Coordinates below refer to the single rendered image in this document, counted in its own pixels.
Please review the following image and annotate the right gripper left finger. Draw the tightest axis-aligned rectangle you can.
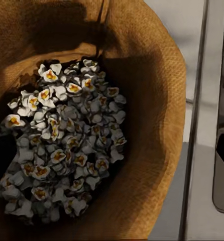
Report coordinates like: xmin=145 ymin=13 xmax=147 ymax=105
xmin=0 ymin=134 xmax=18 ymax=181

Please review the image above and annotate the popcorn bag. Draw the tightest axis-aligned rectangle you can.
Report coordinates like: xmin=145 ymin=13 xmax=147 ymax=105
xmin=0 ymin=0 xmax=186 ymax=241

